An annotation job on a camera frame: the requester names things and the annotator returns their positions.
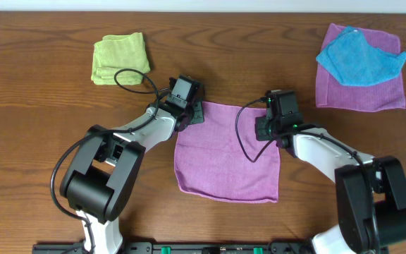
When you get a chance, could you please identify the purple microfiber cloth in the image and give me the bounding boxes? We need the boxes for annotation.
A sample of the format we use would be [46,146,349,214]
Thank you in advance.
[174,102,281,203]

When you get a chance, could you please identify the flat purple cloth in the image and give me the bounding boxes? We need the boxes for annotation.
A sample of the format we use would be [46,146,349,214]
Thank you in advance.
[315,23,406,112]

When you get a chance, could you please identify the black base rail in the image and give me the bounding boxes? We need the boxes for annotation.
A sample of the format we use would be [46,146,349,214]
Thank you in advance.
[32,241,313,254]

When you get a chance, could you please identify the blue microfiber cloth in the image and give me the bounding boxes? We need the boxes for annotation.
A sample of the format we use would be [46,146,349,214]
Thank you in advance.
[316,26,406,87]

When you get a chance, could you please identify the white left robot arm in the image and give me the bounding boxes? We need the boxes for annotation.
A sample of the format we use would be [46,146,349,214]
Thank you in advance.
[59,75,204,253]

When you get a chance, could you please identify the folded green cloth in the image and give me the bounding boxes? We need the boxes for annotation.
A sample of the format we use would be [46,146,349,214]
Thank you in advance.
[91,32,151,85]

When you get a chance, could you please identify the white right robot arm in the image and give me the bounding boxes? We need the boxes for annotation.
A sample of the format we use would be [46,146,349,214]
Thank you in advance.
[255,90,406,253]

